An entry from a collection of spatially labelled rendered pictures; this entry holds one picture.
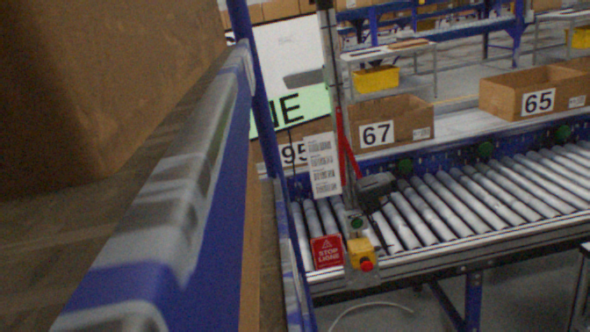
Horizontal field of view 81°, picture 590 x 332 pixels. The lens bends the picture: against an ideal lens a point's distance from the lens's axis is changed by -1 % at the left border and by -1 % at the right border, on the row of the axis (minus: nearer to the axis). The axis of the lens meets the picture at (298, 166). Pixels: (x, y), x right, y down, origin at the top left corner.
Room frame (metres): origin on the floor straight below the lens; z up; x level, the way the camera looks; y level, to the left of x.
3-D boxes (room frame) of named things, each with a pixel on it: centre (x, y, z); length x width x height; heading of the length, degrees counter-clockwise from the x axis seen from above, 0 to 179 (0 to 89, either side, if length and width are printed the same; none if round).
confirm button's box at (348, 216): (0.90, -0.14, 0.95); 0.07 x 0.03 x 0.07; 92
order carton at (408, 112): (1.67, -0.47, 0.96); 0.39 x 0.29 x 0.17; 92
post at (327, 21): (0.93, -0.14, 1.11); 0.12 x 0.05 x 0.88; 92
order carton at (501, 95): (1.69, -1.25, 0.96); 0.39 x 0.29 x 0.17; 92
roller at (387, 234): (1.21, -0.28, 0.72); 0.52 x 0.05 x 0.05; 2
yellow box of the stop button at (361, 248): (0.87, -0.18, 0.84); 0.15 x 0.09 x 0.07; 92
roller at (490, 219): (1.22, -0.67, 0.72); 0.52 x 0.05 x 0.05; 2
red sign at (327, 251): (0.90, -0.07, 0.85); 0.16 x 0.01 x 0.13; 92
